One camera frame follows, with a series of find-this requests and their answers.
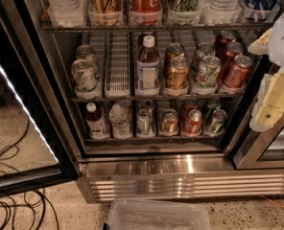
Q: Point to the green can behind left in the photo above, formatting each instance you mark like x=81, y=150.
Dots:
x=87, y=52

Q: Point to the open glass fridge door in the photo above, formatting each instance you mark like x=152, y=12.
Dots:
x=34, y=143

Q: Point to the clear water bottle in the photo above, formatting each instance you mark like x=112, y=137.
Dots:
x=67, y=13
x=220, y=11

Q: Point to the green 7up can front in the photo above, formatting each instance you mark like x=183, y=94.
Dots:
x=84, y=78

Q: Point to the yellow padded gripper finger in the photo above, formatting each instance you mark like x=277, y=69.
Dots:
x=260, y=45
x=270, y=102

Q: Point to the right fridge door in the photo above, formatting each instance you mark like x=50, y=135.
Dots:
x=261, y=150

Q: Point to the gold can front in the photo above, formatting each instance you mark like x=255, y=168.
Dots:
x=176, y=82

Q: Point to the gold tall can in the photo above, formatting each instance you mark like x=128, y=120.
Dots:
x=105, y=12

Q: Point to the white green can front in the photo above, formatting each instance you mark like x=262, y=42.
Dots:
x=205, y=75

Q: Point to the empty white shelf glide tray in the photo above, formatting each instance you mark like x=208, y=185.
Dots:
x=117, y=79

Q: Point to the small water bottle bottom shelf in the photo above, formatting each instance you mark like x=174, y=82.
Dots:
x=120, y=122

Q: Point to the brown tea bottle white cap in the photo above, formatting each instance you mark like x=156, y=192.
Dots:
x=147, y=66

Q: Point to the silver can bottom shelf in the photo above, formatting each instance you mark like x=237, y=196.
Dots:
x=145, y=127

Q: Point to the red can back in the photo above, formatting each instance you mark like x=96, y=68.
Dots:
x=223, y=38

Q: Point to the red can front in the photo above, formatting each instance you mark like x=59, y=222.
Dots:
x=238, y=72

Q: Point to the green tall can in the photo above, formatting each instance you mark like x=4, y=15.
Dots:
x=183, y=12

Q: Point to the gold can behind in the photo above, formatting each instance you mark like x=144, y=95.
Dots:
x=174, y=50

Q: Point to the gold can bottom shelf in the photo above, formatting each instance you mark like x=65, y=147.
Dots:
x=168, y=125

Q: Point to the red coca-cola bottle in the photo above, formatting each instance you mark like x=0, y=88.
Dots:
x=145, y=12

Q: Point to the green can bottom shelf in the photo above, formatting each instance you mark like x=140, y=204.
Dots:
x=213, y=118

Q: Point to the blue labelled bottle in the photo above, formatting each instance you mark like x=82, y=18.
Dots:
x=259, y=10

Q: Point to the small brown bottle bottom shelf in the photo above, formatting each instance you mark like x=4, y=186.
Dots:
x=96, y=121

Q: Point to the red can bottom shelf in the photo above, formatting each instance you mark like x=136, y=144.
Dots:
x=191, y=118

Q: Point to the stainless steel fridge grille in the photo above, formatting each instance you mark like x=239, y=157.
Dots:
x=173, y=177

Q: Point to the clear plastic container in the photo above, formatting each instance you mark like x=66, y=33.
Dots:
x=141, y=214

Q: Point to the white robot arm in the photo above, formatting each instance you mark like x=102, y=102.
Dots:
x=276, y=43

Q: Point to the red can middle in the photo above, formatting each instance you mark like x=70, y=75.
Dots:
x=229, y=52

